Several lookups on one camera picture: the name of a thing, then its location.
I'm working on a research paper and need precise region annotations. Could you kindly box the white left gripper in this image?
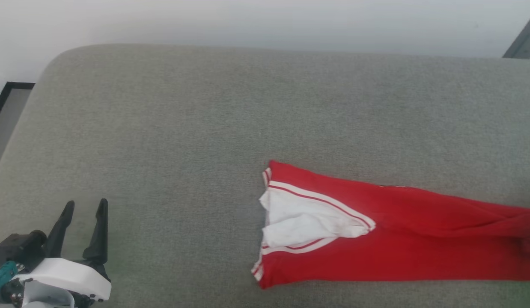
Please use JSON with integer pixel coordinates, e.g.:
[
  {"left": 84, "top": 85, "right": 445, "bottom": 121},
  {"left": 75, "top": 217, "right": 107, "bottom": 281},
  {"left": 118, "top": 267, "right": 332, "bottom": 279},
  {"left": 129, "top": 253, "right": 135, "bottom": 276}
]
[{"left": 16, "top": 198, "right": 112, "bottom": 302}]

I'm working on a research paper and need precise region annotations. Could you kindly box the red and white shirt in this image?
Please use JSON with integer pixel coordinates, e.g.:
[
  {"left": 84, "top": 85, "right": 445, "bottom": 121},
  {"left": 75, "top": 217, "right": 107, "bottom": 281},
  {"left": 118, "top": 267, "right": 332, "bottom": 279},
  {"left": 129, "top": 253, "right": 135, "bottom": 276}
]
[{"left": 251, "top": 160, "right": 530, "bottom": 290}]

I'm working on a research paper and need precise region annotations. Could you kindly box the black framed floor panel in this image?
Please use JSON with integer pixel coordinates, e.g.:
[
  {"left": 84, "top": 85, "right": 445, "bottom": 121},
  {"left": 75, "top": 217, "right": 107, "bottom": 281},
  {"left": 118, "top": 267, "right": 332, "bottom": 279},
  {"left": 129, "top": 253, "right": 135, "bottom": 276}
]
[{"left": 0, "top": 81, "right": 36, "bottom": 176}]

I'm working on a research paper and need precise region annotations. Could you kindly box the grey fabric sofa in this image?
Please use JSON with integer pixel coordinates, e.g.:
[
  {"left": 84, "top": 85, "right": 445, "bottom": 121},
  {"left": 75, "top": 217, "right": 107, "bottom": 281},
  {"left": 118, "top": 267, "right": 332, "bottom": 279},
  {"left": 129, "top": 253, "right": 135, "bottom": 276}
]
[{"left": 0, "top": 43, "right": 530, "bottom": 308}]

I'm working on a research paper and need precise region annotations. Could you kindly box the dark grey metal frame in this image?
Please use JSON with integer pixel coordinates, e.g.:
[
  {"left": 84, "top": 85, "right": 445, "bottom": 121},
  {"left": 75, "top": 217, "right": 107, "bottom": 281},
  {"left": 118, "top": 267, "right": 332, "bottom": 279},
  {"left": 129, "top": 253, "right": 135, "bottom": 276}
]
[{"left": 502, "top": 6, "right": 530, "bottom": 59}]

